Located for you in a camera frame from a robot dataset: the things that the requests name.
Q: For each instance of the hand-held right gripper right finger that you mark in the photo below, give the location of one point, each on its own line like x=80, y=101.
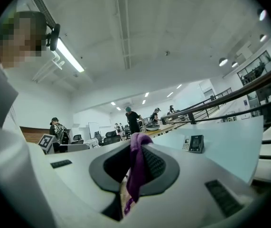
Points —
x=192, y=182

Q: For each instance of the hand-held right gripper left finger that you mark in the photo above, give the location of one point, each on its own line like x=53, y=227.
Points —
x=78, y=174

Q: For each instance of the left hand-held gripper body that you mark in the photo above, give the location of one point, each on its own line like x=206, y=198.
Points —
x=47, y=142

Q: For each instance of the purple cloth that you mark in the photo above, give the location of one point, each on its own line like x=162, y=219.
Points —
x=135, y=165

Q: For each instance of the black office chair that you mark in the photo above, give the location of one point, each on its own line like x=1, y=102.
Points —
x=98, y=136
x=77, y=138
x=111, y=138

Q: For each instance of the person's white shirt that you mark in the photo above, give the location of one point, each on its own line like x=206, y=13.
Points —
x=7, y=151

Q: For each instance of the whiteboard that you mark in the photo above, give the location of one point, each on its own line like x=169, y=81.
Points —
x=93, y=129

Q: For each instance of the light wooden table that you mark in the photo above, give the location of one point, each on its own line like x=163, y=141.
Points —
x=160, y=130

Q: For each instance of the black railing with wooden handrail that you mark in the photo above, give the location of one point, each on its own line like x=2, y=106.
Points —
x=192, y=117

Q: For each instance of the large metal bowl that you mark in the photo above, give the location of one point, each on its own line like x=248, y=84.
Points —
x=152, y=127

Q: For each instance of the white ceiling pipes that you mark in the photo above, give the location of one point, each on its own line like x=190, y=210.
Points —
x=57, y=60

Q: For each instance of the fluorescent tube light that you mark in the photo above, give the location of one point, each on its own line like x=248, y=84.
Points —
x=70, y=54

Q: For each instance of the black metal railing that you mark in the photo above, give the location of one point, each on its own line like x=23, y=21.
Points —
x=225, y=92

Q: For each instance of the row of ceiling light panels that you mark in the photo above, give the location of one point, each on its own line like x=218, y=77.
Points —
x=146, y=94

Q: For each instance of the person's head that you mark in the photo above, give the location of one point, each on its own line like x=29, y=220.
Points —
x=7, y=44

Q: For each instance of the dome pendant lamp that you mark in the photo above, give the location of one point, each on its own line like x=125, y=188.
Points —
x=262, y=14
x=223, y=62
x=263, y=38
x=234, y=64

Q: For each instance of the dark framed glass partition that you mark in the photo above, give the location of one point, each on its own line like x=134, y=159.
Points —
x=256, y=68

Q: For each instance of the ceiling air vent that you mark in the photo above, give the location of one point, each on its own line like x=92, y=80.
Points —
x=43, y=8

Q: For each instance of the blue wall poster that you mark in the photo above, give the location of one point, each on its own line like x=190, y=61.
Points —
x=245, y=102

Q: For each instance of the black head camera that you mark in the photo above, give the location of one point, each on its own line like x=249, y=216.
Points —
x=54, y=37

